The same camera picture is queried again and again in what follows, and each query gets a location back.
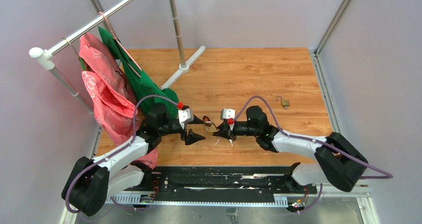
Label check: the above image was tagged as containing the pink patterned garment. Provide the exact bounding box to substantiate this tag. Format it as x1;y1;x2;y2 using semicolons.
79;32;159;170

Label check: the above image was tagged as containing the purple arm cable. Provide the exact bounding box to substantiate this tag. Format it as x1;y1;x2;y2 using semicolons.
227;96;394;180
64;95;184;214

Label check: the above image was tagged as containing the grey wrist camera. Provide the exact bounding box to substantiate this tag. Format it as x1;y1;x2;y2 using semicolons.
220;108;235;120
178;108;194;125

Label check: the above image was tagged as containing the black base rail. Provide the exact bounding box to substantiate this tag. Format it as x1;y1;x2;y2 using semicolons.
94;165;319;213

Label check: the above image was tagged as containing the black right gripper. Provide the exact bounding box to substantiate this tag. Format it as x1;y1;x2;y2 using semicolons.
213;120;260;141

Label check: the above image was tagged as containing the white metal clothes rack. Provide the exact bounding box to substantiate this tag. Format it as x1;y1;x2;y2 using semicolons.
29;0;207;114

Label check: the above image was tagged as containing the aluminium frame post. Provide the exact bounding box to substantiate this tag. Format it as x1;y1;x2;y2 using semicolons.
310;0;379;224

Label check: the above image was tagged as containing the orange black Opel padlock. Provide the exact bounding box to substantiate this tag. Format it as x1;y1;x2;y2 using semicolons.
202;115;212;125

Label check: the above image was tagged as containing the large brass padlock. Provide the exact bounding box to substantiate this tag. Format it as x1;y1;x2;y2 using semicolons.
204;121;219;133

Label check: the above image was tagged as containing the green garment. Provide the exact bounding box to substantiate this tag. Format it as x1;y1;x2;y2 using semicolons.
98;27;179;118

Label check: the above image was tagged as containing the small brass padlock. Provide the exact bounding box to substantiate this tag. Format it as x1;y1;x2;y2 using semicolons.
276;95;290;109

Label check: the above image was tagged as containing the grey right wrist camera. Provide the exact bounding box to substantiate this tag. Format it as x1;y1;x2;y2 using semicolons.
220;108;235;120

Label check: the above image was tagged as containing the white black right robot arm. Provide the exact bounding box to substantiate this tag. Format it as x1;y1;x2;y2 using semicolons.
213;106;367;193

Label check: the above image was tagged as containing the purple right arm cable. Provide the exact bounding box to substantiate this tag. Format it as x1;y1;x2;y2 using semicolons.
227;96;394;180

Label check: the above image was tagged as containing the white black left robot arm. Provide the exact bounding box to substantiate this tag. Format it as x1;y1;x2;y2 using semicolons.
61;103;205;217

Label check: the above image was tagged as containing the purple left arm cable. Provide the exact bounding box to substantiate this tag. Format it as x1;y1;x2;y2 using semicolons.
64;95;184;214

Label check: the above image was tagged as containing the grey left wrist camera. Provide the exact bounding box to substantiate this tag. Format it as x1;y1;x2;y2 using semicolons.
178;108;194;125

